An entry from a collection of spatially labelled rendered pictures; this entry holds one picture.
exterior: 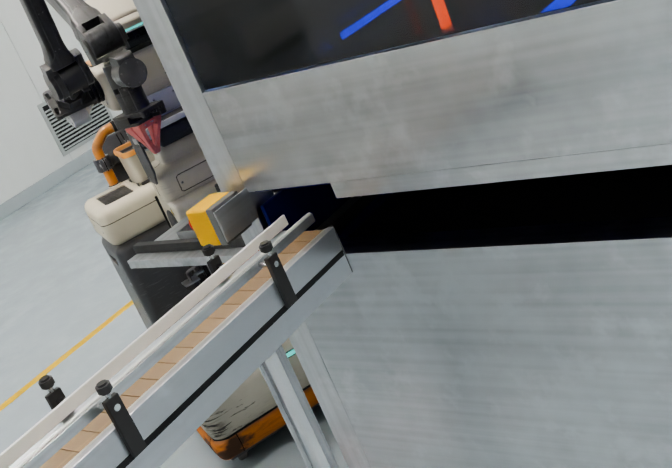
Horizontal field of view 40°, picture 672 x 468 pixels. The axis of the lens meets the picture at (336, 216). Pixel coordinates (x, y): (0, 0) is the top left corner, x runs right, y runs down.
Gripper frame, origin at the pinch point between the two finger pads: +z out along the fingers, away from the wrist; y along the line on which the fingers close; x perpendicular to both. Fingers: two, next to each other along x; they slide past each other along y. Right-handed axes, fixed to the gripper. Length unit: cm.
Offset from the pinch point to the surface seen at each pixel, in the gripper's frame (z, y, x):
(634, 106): 3, 107, -10
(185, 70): -16.5, 32.5, -11.8
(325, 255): 19, 50, -15
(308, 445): 46, 45, -32
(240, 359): 22, 51, -41
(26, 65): 6, -497, 298
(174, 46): -20.9, 32.5, -11.9
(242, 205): 8.9, 34.1, -13.8
